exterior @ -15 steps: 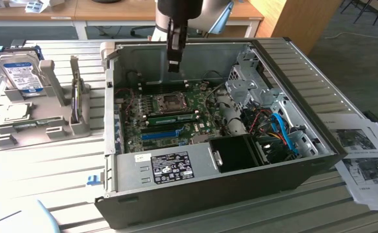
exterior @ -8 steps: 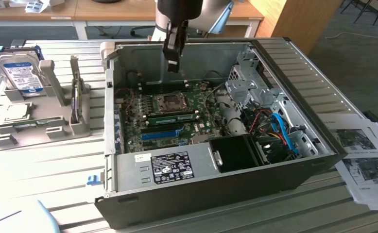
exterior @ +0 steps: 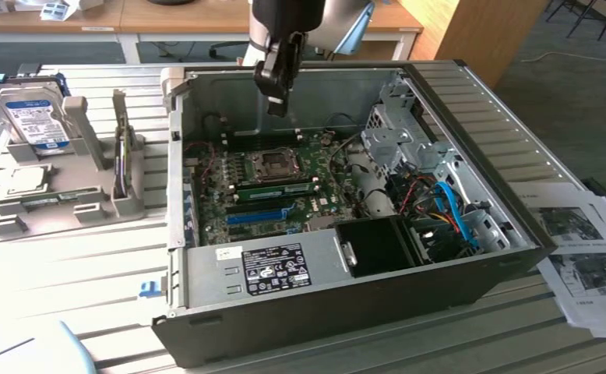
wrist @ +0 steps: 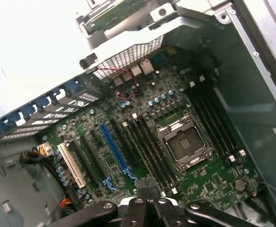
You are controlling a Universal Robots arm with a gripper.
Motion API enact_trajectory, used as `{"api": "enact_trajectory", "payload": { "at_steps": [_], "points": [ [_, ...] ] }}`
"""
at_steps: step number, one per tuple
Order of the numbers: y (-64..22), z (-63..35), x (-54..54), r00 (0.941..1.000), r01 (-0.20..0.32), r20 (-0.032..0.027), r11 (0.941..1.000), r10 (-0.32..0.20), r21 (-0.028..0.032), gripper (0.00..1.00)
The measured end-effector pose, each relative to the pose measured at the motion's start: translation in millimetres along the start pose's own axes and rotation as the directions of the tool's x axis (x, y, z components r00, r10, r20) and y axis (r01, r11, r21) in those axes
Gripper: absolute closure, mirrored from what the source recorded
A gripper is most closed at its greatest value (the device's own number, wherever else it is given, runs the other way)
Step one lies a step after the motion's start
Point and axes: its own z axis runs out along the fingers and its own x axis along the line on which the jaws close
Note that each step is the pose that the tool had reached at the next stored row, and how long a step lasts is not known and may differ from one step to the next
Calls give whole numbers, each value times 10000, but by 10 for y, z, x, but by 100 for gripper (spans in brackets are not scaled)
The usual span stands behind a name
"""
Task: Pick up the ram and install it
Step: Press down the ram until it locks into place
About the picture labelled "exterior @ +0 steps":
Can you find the office chair base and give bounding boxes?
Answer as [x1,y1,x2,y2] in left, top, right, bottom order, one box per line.
[207,37,252,60]

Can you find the wooden cabinet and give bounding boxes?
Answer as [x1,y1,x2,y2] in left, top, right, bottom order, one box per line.
[399,0,552,89]

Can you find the wooden desk with white frame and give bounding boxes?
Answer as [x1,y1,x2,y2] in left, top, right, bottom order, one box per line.
[0,0,424,64]

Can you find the upright silver hard drive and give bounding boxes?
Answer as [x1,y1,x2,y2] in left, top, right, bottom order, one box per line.
[113,125,133,200]

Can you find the yellow red wire bundle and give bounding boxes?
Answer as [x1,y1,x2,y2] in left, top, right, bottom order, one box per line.
[415,210,463,235]

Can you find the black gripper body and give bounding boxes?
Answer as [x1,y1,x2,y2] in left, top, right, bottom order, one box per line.
[247,0,331,54]

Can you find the black RAM slot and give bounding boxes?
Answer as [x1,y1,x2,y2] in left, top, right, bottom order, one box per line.
[221,130,304,152]

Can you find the printed paper sheet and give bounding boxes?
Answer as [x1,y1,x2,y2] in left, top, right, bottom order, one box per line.
[507,182,606,259]
[535,252,606,339]

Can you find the black chair legs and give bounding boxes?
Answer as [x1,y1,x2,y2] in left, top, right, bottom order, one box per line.
[543,0,606,50]

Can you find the blue expansion slot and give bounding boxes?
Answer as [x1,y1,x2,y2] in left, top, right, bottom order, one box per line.
[225,209,286,228]

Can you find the red black twisted wire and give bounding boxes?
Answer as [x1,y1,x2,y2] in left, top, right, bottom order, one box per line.
[184,141,216,187]

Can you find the black open PC case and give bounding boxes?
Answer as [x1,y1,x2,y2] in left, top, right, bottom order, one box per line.
[151,58,559,369]

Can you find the green motherboard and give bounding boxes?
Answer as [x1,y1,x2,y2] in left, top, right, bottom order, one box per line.
[185,130,383,249]

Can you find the silver CPU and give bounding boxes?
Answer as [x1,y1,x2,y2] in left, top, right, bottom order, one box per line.
[7,166,55,196]

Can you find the grey power supply unit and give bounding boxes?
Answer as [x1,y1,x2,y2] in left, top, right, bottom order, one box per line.
[184,228,355,312]

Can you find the metal disk bay cage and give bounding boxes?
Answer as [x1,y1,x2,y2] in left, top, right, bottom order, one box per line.
[359,69,466,177]

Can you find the green RAM stick with label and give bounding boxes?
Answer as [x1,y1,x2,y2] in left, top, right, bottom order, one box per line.
[232,182,316,203]

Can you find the hard disk with blue label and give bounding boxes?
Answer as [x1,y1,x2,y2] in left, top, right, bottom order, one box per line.
[0,79,73,157]

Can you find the black fan shroud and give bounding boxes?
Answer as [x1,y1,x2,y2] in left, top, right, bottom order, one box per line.
[335,217,420,279]

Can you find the blue wire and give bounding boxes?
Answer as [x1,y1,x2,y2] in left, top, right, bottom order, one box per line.
[434,180,484,251]

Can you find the black expansion slot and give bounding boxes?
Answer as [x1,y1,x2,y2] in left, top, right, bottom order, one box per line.
[225,199,284,217]

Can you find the CPU socket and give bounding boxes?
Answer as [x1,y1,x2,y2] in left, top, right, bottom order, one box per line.
[244,150,310,185]

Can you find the grey parts rack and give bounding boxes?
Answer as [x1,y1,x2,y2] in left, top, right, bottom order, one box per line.
[0,88,148,238]

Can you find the white floor cable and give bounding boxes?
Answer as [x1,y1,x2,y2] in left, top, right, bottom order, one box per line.
[519,49,606,65]

